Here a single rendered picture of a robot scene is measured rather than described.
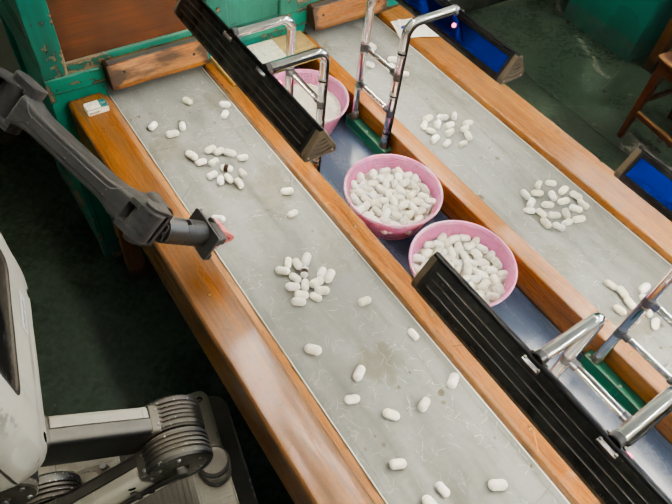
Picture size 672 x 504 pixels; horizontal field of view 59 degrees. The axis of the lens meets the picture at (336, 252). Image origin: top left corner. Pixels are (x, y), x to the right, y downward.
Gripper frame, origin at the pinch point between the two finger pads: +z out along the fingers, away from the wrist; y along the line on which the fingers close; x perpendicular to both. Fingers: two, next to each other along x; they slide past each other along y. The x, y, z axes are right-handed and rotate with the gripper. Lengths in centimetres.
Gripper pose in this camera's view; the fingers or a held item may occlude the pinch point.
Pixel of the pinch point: (230, 237)
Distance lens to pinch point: 138.4
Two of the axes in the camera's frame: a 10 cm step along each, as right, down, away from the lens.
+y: -5.7, -6.9, 4.5
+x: -6.0, 7.2, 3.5
